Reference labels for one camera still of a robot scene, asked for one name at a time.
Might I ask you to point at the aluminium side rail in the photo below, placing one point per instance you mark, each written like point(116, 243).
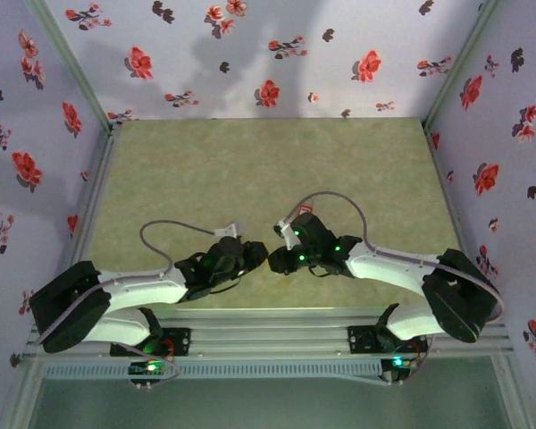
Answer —
point(444, 179)
point(97, 179)

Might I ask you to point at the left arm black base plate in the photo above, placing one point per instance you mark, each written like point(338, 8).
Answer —
point(181, 342)

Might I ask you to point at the right controller board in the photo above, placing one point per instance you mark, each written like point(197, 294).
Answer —
point(399, 364)

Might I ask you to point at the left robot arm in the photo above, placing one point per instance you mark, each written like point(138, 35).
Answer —
point(138, 290)

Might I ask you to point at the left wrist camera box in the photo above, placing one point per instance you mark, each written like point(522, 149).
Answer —
point(227, 230)

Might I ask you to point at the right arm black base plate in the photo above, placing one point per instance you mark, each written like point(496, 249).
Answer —
point(362, 339)

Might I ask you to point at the controller board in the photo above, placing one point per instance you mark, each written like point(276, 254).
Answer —
point(399, 364)
point(148, 368)

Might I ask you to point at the aluminium corner post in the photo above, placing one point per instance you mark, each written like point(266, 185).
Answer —
point(462, 58)
point(70, 58)

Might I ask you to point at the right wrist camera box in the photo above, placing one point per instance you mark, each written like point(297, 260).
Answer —
point(288, 237)

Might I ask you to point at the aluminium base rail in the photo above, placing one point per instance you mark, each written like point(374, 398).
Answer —
point(268, 333)

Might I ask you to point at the left controller board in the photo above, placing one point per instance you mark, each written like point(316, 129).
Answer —
point(148, 368)

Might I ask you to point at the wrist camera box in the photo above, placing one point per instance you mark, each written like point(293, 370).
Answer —
point(227, 230)
point(288, 237)

